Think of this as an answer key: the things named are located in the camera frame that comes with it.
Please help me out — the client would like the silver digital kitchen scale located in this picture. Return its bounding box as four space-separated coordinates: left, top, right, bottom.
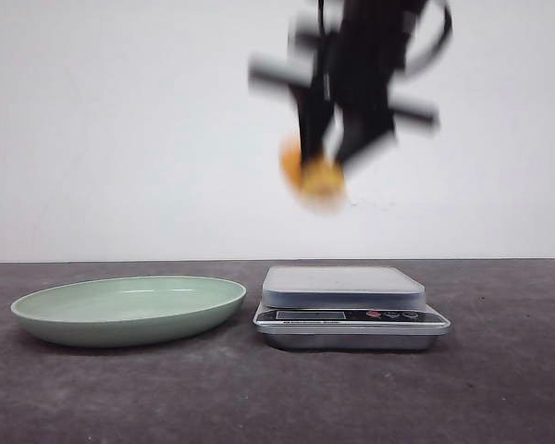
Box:
253 265 451 351

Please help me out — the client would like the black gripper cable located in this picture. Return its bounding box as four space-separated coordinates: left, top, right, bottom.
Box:
404 0 454 78

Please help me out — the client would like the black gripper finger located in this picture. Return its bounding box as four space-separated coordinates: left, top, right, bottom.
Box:
290 87 334 162
334 104 395 167

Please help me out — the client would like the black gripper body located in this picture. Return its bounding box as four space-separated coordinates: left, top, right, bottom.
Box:
248 1 440 127

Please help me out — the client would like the yellow corn cob piece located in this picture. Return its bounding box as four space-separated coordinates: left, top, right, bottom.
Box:
278 134 346 214

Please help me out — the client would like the green oval plate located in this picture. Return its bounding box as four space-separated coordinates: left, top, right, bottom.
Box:
10 276 247 348

